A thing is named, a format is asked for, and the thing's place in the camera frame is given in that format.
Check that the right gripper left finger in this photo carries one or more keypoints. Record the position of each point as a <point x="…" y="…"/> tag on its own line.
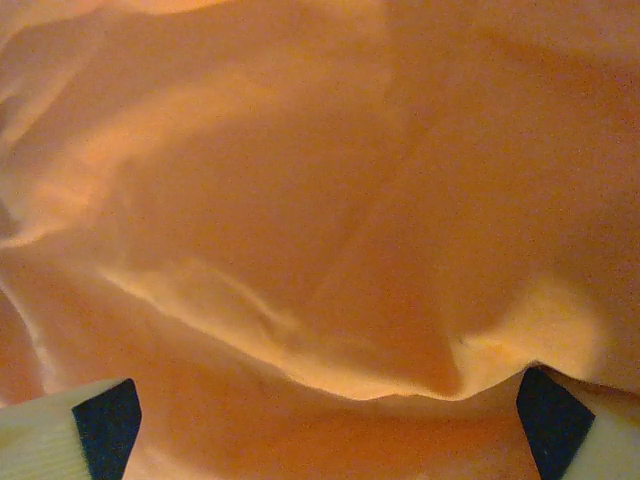
<point x="50" y="440"/>

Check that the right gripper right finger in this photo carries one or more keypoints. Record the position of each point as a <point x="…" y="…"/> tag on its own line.
<point x="590" y="445"/>

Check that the light orange shorts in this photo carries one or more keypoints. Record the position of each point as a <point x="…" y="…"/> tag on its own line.
<point x="320" y="200"/>

